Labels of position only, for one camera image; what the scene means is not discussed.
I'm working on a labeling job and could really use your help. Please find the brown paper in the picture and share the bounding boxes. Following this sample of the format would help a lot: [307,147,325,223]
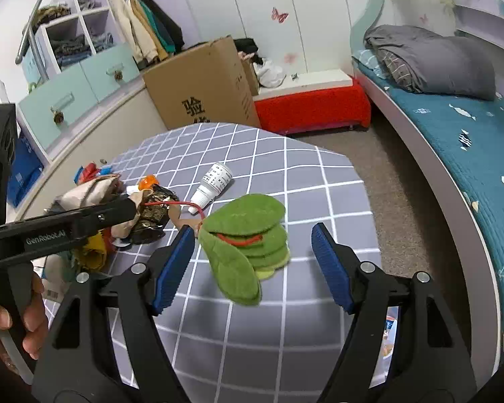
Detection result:
[54,174,125,211]

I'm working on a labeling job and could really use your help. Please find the red snack bag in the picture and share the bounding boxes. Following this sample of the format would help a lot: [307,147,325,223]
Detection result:
[73,162,113,186]

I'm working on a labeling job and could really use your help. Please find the black foil wrapper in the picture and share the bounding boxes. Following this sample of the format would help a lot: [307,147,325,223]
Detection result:
[128,184,178,245]

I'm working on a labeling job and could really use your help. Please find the green felt leaf stack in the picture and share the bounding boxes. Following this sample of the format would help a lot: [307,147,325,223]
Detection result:
[198,194,290,307]

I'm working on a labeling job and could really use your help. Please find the person's left hand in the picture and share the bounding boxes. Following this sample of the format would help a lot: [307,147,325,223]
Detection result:
[0,272,50,361]

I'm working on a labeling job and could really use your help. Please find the blue shopping bag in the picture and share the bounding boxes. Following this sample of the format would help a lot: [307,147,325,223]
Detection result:
[7,134,43,208]

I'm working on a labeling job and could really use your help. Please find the grey checked tablecloth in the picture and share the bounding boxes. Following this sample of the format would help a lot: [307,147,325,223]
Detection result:
[108,124,380,402]

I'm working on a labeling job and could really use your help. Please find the lilac shelf cabinet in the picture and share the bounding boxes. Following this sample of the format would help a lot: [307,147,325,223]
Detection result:
[19,0,141,158]

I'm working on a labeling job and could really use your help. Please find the metal stair handrail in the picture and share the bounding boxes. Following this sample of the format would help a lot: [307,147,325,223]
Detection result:
[15,0,49,82]

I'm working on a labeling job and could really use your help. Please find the teal bed mattress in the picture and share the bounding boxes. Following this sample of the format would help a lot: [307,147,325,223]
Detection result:
[352,47,504,337]

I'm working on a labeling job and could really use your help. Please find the hanging clothes on rack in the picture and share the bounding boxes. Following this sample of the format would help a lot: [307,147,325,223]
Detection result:
[109,0,184,69]

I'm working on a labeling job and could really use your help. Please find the red covered bench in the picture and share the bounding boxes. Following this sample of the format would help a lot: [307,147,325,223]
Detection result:
[255,78,371,135]

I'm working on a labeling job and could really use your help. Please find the large cardboard box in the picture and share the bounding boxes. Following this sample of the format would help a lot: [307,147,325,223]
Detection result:
[143,37,260,129]

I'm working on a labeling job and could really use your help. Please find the grey folded duvet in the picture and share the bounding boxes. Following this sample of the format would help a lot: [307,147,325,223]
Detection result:
[364,25,496,101]

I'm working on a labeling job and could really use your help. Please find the white plastic bag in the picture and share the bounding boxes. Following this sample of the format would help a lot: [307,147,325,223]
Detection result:
[253,59,287,88]

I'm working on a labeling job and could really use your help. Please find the white bed frame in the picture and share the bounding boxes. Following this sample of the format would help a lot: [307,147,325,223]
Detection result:
[354,69,501,387]

